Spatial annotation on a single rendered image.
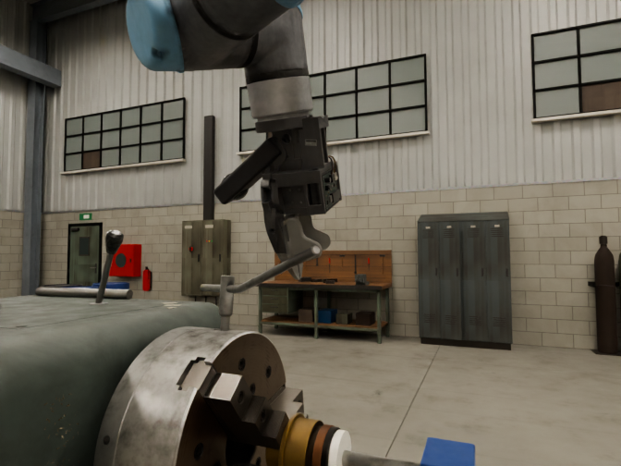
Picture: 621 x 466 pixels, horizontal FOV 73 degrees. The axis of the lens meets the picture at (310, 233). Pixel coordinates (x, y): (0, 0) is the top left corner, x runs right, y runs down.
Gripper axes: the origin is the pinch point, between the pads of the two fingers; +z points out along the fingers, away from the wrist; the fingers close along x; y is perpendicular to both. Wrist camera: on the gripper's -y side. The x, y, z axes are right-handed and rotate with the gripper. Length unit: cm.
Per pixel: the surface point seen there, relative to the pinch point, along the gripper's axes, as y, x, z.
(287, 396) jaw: -6.8, 4.6, 25.0
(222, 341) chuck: -10.3, -4.8, 9.1
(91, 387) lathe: -24.9, -15.3, 10.9
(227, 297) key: -13.0, 2.4, 5.7
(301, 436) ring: 1.3, -7.7, 20.9
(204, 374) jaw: -9.7, -10.6, 10.4
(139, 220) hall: -669, 651, 159
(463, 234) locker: 5, 576, 183
